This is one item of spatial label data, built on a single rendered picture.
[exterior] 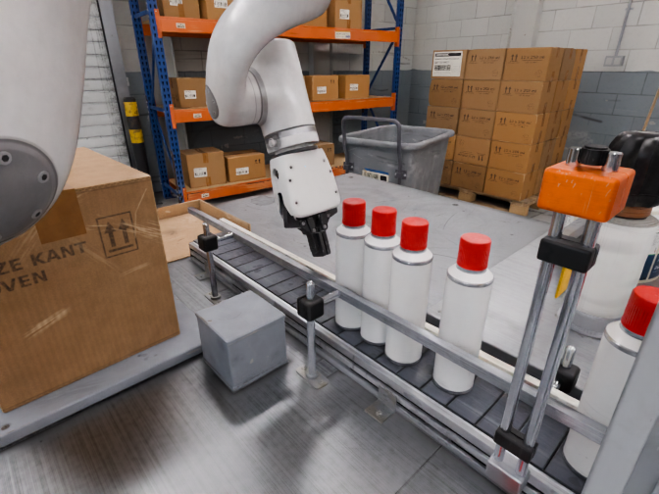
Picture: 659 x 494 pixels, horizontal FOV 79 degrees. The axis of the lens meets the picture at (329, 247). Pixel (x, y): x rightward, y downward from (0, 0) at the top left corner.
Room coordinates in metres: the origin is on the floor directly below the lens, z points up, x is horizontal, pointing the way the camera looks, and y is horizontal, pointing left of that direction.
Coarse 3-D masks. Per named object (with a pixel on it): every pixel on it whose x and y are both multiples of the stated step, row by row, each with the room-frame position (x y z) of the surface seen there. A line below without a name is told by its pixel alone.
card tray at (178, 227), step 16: (160, 208) 1.13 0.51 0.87; (176, 208) 1.16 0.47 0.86; (208, 208) 1.17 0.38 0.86; (160, 224) 1.09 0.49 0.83; (176, 224) 1.09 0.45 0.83; (192, 224) 1.09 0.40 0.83; (240, 224) 1.03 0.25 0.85; (176, 240) 0.97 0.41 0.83; (192, 240) 0.97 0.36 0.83; (176, 256) 0.87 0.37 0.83
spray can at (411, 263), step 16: (416, 224) 0.44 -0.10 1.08; (400, 240) 0.46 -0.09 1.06; (416, 240) 0.44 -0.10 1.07; (400, 256) 0.44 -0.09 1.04; (416, 256) 0.44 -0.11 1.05; (432, 256) 0.45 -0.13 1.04; (400, 272) 0.44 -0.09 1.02; (416, 272) 0.43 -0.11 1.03; (400, 288) 0.44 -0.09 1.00; (416, 288) 0.43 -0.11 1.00; (400, 304) 0.44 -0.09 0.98; (416, 304) 0.43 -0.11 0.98; (416, 320) 0.43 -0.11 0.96; (400, 336) 0.43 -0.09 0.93; (384, 352) 0.46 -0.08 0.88; (400, 352) 0.43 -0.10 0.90; (416, 352) 0.43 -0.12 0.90
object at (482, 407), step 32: (224, 256) 0.78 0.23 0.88; (256, 256) 0.78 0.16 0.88; (288, 288) 0.64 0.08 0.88; (320, 288) 0.64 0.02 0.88; (320, 320) 0.54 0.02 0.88; (416, 384) 0.40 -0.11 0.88; (480, 384) 0.40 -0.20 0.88; (480, 416) 0.35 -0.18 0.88; (544, 416) 0.35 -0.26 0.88; (544, 448) 0.30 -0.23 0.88; (576, 480) 0.26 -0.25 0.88
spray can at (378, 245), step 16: (384, 208) 0.50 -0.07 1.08; (384, 224) 0.48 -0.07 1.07; (368, 240) 0.49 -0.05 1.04; (384, 240) 0.48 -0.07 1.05; (368, 256) 0.49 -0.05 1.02; (384, 256) 0.47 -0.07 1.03; (368, 272) 0.48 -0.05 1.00; (384, 272) 0.47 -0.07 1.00; (368, 288) 0.48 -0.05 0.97; (384, 288) 0.47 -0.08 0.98; (384, 304) 0.48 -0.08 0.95; (368, 320) 0.48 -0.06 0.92; (368, 336) 0.48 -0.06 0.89; (384, 336) 0.48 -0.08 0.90
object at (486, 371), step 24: (240, 240) 0.70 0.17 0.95; (288, 264) 0.59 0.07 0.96; (336, 288) 0.50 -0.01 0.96; (384, 312) 0.44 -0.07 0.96; (408, 336) 0.41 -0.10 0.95; (432, 336) 0.39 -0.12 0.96; (456, 360) 0.36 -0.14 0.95; (480, 360) 0.35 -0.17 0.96; (504, 384) 0.32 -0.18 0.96; (552, 408) 0.28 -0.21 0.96; (600, 432) 0.25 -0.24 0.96
